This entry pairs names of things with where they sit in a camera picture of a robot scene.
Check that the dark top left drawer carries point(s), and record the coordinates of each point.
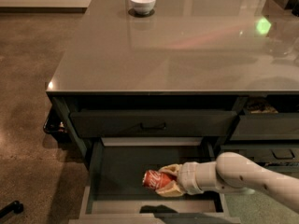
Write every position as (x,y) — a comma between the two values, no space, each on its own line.
(152,123)

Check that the dark drawer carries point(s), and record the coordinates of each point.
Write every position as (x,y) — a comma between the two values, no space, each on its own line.
(265,154)
(152,123)
(267,126)

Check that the dark cabinet counter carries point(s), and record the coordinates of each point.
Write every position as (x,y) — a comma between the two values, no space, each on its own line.
(186,54)

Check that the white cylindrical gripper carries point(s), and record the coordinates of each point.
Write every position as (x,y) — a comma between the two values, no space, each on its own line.
(187,177)

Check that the black object on floor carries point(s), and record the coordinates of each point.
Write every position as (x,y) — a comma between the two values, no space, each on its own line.
(15,207)

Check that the dark middle right drawer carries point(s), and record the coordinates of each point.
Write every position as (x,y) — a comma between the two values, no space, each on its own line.
(265,154)

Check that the open middle drawer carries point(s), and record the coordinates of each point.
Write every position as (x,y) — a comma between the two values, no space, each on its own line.
(115,195)

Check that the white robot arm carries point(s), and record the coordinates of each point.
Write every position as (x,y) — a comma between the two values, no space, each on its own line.
(230,173)

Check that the dark top right drawer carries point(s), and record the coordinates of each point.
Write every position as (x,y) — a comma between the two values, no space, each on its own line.
(267,126)

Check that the white ceramic bowl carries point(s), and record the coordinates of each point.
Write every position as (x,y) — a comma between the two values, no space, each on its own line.
(143,7)

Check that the red coke can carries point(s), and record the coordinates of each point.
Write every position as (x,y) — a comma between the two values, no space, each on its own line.
(156,180)

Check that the black bin beside cabinet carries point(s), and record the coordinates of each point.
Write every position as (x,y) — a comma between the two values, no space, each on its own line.
(54,126)

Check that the snack bag in drawer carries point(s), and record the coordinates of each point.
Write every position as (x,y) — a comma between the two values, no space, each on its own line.
(257,105)

